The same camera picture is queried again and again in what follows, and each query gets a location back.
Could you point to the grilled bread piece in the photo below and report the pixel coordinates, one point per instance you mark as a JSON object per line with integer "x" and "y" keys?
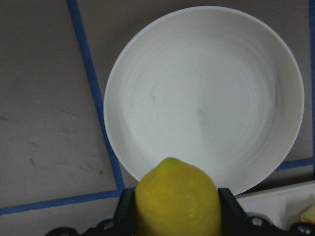
{"x": 308, "y": 216}

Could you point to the white round plate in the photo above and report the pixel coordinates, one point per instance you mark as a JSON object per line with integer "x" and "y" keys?
{"x": 212, "y": 86}

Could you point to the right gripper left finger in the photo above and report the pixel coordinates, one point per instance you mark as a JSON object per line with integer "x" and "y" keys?
{"x": 123, "y": 221}

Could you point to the yellow lemon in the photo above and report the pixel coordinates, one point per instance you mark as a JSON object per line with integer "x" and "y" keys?
{"x": 177, "y": 199}

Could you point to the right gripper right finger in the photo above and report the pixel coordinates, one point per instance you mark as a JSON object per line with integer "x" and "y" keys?
{"x": 236, "y": 222}

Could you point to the white rectangular tray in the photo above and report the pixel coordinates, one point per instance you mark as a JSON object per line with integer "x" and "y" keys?
{"x": 282, "y": 206}

